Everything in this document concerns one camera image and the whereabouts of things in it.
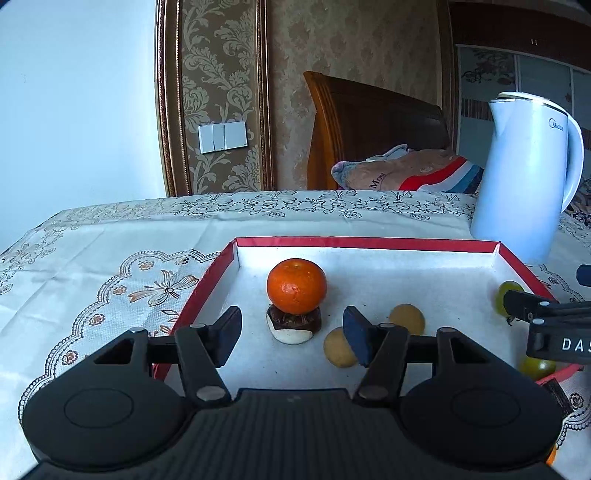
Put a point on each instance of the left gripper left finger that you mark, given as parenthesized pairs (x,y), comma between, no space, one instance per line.
(123,368)

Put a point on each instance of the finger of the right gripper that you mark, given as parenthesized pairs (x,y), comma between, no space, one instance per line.
(583,275)
(537,307)

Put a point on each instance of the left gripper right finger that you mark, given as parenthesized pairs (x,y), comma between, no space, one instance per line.
(386,350)

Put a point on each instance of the green tomato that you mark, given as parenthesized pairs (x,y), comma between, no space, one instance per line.
(537,369)
(510,300)

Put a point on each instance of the beige longan fruit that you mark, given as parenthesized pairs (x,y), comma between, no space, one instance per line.
(409,317)
(337,349)

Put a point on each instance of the dark water chestnut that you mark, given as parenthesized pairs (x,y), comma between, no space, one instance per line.
(293,329)

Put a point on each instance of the red shallow box tray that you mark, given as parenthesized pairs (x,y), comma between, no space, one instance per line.
(453,283)

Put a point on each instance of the orange tangerine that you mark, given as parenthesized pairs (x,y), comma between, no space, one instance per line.
(296,286)
(551,458)

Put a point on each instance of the white electric kettle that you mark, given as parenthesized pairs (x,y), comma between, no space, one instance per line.
(532,173)

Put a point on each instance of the patterned pillow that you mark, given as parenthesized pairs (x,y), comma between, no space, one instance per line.
(405,169)

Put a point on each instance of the wardrobe sliding doors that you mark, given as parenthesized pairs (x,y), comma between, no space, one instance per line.
(484,73)

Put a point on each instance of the wooden headboard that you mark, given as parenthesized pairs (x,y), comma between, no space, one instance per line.
(355,121)

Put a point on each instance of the white wall switch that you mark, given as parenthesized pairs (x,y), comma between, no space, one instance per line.
(222,137)

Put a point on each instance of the gilded wall frame moulding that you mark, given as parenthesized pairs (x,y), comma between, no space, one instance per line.
(168,89)

